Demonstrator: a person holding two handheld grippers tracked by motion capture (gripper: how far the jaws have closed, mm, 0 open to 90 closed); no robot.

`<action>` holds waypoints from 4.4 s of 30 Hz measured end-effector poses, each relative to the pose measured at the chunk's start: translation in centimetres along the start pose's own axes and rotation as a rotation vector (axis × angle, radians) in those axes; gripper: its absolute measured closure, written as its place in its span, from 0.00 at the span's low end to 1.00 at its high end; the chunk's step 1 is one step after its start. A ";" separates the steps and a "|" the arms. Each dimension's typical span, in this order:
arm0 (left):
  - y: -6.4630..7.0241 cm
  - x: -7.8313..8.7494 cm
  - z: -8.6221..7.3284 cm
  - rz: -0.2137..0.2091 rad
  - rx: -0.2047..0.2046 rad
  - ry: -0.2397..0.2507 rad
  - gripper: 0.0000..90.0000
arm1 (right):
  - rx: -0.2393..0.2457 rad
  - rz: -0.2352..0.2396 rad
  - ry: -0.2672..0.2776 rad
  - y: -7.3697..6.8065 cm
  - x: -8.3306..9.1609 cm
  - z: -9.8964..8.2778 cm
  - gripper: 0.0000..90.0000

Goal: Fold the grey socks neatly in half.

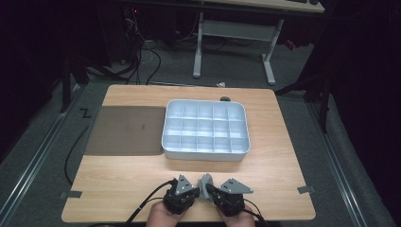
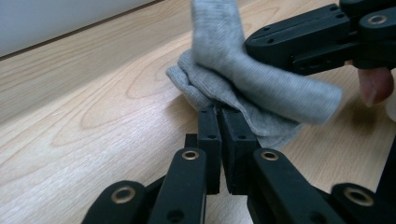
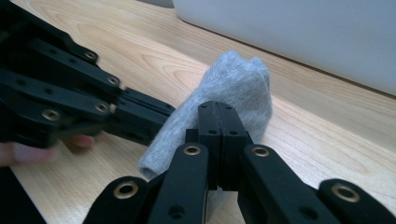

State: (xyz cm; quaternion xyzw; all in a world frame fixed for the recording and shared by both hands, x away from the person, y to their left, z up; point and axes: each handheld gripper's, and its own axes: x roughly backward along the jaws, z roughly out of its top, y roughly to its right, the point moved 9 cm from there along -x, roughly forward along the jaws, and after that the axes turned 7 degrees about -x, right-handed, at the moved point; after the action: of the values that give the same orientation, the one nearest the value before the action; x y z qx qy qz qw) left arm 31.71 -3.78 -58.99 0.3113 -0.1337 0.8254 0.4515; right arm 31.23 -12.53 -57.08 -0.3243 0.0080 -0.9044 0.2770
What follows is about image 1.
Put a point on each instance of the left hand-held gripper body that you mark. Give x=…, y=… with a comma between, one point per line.
x=179, y=198

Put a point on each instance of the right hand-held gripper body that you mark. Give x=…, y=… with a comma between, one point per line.
x=231, y=200

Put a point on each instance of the person's right hand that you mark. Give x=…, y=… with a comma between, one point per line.
x=236, y=220

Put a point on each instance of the person's left hand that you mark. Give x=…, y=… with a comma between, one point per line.
x=162, y=217

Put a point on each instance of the white compartment box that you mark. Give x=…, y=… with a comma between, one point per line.
x=205, y=129

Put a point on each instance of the brown mat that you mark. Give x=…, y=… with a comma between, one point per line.
x=126, y=130

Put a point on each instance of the small dark round object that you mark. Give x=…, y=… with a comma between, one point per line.
x=225, y=98

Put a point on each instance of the small white scrap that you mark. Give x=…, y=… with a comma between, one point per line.
x=221, y=84

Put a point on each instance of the black stand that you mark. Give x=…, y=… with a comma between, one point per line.
x=65, y=94

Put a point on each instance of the white-legged desk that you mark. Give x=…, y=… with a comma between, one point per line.
x=239, y=30

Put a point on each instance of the metal floor rail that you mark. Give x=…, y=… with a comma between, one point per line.
x=334, y=160
x=36, y=157

